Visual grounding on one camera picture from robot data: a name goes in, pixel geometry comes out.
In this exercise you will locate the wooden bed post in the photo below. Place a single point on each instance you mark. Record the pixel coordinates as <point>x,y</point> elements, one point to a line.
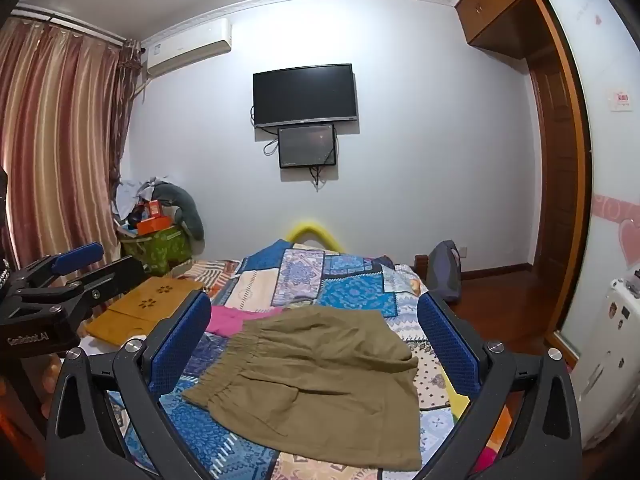
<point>421,266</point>

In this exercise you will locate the black wall television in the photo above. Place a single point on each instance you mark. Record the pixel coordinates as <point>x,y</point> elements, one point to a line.
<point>304,94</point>

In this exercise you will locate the white appliance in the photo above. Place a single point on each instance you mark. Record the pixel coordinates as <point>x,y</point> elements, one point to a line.
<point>607,360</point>

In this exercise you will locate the white air conditioner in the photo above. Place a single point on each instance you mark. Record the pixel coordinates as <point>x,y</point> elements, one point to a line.
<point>190,45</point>

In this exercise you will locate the pile of white cloths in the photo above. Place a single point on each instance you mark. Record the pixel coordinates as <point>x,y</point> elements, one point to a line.
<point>131,195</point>

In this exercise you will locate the wall socket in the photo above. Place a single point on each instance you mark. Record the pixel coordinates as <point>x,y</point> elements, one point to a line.
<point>464,251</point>

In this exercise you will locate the curtain rod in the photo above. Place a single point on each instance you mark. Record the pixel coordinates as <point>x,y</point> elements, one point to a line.
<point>70,27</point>

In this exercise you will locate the olive green pants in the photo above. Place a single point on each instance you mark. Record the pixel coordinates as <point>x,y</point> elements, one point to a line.
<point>320,380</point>

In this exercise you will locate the striped brown curtain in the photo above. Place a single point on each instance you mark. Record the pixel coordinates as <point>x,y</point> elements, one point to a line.
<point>55,150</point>

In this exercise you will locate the grey backpack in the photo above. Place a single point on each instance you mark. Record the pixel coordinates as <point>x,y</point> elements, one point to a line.
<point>445,270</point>

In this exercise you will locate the green patterned bag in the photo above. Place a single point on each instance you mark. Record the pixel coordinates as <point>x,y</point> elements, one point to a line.
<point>160,250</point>

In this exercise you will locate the wooden overhead cabinet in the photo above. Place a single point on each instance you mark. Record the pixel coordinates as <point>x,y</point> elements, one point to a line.
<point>492,10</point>

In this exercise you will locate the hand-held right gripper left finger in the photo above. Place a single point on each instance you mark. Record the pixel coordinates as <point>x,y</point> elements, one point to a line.
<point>182,340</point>

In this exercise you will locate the pink garment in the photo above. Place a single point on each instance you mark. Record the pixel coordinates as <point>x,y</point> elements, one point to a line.
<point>230,320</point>

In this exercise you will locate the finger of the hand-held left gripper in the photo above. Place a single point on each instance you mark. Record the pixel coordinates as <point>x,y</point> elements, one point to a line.
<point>80,255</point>
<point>115,275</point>

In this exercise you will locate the patchwork printed blanket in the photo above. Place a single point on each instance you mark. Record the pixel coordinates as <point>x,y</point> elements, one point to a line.
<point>350,290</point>

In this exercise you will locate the brown wooden door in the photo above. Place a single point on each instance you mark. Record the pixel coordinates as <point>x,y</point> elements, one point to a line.
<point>555,170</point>

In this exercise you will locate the grey plush toy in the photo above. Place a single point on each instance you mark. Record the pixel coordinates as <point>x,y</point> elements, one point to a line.
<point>187,210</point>

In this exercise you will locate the yellow foam tube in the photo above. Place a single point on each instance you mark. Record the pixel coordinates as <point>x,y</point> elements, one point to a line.
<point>312,227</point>

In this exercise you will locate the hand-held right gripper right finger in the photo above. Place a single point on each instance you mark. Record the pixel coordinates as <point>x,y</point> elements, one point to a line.
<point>447,345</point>

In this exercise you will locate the small black wall monitor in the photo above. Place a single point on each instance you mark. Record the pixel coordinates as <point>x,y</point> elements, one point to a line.
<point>306,145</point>

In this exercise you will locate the orange box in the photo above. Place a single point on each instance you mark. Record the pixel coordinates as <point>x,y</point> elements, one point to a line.
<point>152,224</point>

